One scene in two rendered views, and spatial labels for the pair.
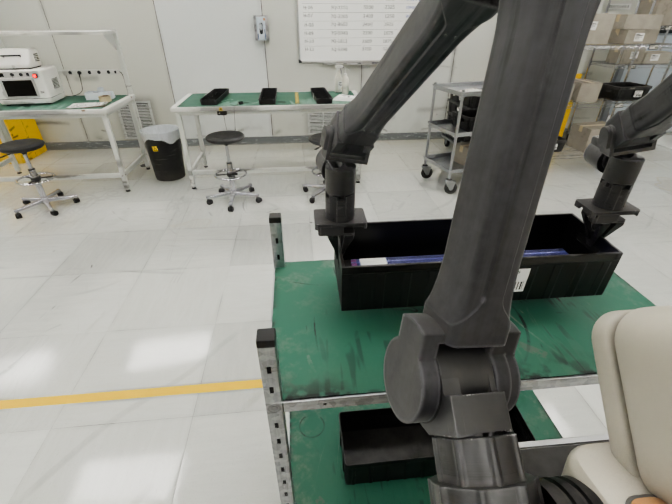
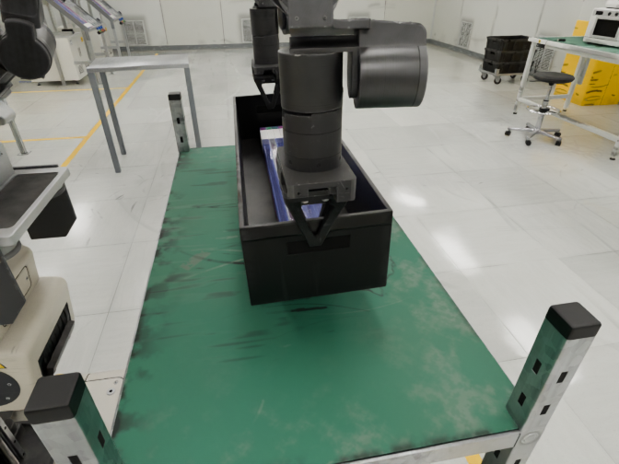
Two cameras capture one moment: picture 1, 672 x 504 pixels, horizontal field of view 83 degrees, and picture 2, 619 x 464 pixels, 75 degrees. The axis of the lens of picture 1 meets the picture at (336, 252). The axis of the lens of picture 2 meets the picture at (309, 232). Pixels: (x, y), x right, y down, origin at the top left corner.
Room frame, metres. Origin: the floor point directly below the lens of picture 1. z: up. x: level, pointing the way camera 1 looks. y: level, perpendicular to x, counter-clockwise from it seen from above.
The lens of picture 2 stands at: (0.69, -0.95, 1.35)
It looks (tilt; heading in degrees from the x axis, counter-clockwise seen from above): 33 degrees down; 85
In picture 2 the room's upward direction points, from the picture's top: straight up
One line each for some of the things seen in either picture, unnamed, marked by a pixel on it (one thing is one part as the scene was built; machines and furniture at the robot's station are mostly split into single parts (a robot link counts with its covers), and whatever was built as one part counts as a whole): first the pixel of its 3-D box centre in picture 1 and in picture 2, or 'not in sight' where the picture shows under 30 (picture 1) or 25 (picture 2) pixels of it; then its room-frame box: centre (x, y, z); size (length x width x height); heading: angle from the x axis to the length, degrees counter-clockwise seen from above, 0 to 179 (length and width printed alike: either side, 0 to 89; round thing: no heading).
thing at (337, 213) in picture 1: (339, 207); (266, 52); (0.68, -0.01, 1.21); 0.10 x 0.07 x 0.07; 95
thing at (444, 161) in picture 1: (476, 133); not in sight; (3.88, -1.41, 0.50); 0.90 x 0.54 x 1.00; 110
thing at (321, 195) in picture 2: (594, 226); (312, 203); (0.73, -0.56, 1.14); 0.07 x 0.07 x 0.09; 5
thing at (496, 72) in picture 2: not in sight; (508, 59); (4.16, 5.18, 0.30); 0.64 x 0.46 x 0.60; 9
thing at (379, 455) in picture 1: (432, 439); not in sight; (0.69, -0.30, 0.41); 0.57 x 0.17 x 0.11; 96
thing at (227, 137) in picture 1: (230, 170); not in sight; (3.34, 0.96, 0.31); 0.52 x 0.49 x 0.62; 96
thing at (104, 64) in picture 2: not in sight; (152, 112); (-0.33, 2.45, 0.40); 0.70 x 0.45 x 0.80; 11
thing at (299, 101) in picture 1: (275, 137); not in sight; (4.06, 0.64, 0.40); 1.80 x 0.75 x 0.81; 96
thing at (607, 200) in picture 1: (610, 196); (312, 144); (0.73, -0.57, 1.21); 0.10 x 0.07 x 0.07; 95
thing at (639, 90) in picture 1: (622, 91); not in sight; (4.34, -3.05, 0.82); 0.40 x 0.30 x 0.14; 102
